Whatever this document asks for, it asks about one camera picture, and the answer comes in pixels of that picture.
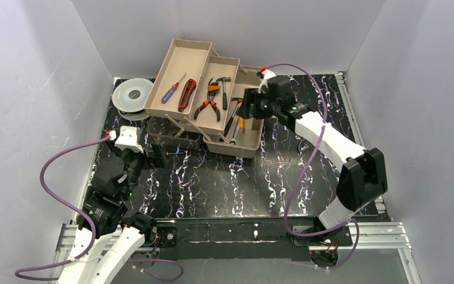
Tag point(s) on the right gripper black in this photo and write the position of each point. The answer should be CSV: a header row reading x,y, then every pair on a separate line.
x,y
251,107

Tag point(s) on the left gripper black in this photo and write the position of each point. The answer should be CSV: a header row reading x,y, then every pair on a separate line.
x,y
158,153

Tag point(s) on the orange yellow utility knife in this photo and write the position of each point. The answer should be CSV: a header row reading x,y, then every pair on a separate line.
x,y
242,123

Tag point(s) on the steel combination wrench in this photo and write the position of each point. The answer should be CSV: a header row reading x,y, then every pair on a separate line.
x,y
235,135

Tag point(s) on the orange hex key set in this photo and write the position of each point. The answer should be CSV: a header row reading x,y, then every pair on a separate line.
x,y
212,89

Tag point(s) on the beige plastic tool box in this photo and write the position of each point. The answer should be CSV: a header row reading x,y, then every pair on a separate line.
x,y
194,99

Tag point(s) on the blue handled tool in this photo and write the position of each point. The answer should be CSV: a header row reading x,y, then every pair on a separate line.
x,y
172,90

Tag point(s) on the red utility knife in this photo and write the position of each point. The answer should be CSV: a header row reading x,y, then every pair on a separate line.
x,y
186,94

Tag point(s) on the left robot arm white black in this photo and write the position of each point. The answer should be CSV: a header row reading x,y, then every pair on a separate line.
x,y
113,183

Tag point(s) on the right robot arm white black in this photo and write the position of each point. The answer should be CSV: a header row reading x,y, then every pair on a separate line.
x,y
363,175

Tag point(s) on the white filament spool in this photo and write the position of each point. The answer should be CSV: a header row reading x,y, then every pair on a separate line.
x,y
130,97

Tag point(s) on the yellow black handled screwdriver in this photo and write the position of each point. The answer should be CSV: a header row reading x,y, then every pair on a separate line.
x,y
174,153

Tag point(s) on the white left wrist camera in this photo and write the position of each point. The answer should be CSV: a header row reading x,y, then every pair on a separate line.
x,y
129,139

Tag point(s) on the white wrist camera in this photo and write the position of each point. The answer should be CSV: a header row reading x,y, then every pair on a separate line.
x,y
264,75
129,139

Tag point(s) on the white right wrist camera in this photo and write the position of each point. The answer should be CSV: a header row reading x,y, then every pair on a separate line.
x,y
264,75

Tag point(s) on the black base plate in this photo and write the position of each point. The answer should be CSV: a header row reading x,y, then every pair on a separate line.
x,y
236,238

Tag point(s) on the aluminium frame rail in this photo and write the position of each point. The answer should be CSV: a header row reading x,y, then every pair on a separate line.
x,y
372,235

